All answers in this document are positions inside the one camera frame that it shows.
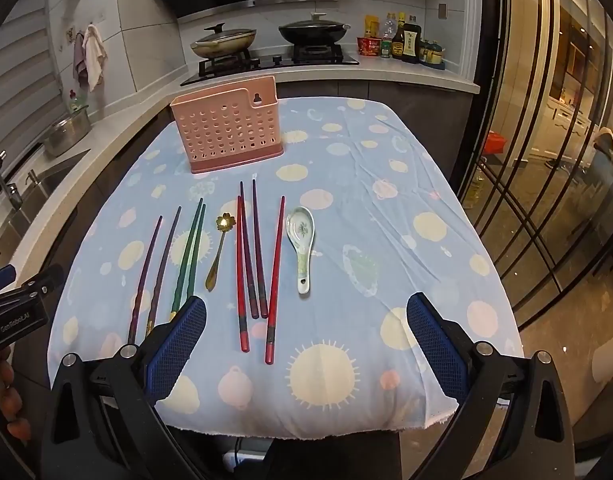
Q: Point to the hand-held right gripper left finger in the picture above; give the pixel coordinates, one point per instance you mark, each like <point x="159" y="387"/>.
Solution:
<point x="179" y="345"/>

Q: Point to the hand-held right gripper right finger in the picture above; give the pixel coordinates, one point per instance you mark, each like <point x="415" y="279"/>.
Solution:
<point x="436" y="345"/>

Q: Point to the green chopstick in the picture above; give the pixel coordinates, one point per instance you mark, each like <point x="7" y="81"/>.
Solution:
<point x="196" y="250"/>
<point x="187" y="255"/>

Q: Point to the gold flower spoon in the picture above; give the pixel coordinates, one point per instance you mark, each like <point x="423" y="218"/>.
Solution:
<point x="217" y="255"/>

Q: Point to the white ceramic soup spoon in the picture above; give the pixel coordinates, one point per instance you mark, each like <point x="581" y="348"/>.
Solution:
<point x="300" y="230"/>

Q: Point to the pink perforated utensil holder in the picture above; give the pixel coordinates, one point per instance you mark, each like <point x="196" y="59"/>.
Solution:
<point x="226" y="127"/>

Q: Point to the person's left hand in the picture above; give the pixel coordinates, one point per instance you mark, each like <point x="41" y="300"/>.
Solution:
<point x="7" y="390"/>

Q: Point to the chrome sink faucet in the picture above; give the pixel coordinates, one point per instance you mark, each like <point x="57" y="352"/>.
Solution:
<point x="4" y="180"/>

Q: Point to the blue printed tablecloth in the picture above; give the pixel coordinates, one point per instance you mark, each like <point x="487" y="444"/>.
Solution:
<point x="386" y="220"/>

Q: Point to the stainless steel pot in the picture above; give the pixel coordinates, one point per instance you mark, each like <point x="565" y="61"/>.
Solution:
<point x="66" y="132"/>

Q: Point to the white bin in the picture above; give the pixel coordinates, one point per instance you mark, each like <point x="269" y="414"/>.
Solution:
<point x="608" y="357"/>

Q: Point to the green dish soap bottle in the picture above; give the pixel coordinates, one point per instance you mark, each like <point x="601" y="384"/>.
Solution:
<point x="76" y="102"/>

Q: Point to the white window blinds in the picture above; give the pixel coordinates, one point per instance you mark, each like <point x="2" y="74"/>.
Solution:
<point x="21" y="90"/>

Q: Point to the purple hanging cloth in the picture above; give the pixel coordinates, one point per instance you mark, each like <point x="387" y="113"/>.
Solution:
<point x="79" y="57"/>

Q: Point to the white hanging towel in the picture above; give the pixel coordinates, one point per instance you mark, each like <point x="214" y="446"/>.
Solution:
<point x="94" y="55"/>

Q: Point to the sliding glass door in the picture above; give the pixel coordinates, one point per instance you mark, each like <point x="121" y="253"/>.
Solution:
<point x="546" y="135"/>

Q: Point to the white kitchen countertop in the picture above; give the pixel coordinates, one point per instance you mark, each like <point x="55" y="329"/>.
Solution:
<point x="451" y="77"/>

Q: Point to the blue rack of seasoning jars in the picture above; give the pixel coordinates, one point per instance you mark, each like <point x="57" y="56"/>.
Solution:
<point x="433" y="55"/>

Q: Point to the beige frying pan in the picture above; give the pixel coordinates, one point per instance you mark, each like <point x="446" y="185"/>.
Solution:
<point x="221" y="47"/>

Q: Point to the black gas stove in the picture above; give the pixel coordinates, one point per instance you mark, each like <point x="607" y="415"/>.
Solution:
<point x="271" y="62"/>

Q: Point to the small green-capped spice jar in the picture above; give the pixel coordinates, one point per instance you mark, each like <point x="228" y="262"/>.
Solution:
<point x="386" y="49"/>

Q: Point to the glass pan lid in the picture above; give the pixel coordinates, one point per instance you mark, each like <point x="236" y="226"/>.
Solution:
<point x="224" y="36"/>

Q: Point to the dark soy sauce bottle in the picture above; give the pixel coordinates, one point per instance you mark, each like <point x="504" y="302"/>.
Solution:
<point x="411" y="42"/>

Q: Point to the brown sauce bottle yellow cap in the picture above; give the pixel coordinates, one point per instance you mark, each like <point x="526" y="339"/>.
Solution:
<point x="398" y="42"/>

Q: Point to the red instant noodle cup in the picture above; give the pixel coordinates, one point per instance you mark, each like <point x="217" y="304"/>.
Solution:
<point x="369" y="46"/>

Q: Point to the clear plastic bottle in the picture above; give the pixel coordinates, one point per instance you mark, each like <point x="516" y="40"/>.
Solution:
<point x="390" y="27"/>

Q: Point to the yellow seasoning packet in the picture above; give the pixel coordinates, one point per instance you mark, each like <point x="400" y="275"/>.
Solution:
<point x="371" y="26"/>

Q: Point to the black wok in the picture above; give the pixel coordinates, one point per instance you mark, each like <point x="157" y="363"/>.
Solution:
<point x="311" y="35"/>

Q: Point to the glass wok lid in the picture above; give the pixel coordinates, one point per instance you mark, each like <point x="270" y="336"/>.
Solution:
<point x="311" y="23"/>

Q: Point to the wall outlet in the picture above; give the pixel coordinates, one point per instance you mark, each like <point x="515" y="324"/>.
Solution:
<point x="442" y="11"/>

